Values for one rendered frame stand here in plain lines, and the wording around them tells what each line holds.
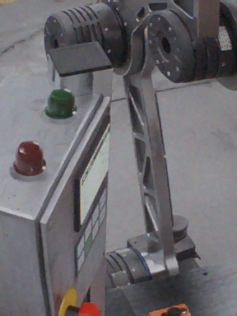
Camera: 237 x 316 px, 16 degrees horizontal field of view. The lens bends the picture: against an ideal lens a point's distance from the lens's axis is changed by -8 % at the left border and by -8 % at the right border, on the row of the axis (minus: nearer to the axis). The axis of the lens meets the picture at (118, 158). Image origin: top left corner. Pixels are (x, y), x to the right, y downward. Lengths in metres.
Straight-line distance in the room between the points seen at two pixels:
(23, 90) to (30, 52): 2.87
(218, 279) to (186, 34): 0.43
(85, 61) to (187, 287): 0.78
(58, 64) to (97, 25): 1.17
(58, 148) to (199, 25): 0.76
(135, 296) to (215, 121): 1.86
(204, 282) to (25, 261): 0.83
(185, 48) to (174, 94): 1.94
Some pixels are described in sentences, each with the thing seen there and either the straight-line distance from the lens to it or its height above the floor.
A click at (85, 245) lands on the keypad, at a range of 0.73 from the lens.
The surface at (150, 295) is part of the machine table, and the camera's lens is 1.42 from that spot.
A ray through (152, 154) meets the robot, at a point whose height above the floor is 0.64.
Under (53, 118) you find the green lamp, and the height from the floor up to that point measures 1.48.
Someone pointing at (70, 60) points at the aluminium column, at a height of 1.50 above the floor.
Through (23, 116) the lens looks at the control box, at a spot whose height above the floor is 1.47.
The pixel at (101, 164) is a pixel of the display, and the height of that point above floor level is 1.43.
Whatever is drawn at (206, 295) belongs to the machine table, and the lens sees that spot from 1.42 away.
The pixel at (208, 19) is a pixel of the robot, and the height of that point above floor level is 1.22.
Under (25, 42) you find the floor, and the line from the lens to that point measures 3.67.
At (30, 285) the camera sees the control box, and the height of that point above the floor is 1.40.
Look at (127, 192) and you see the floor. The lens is 2.87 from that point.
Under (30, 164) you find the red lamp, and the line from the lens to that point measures 0.62.
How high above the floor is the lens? 1.88
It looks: 39 degrees down
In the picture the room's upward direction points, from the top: 3 degrees clockwise
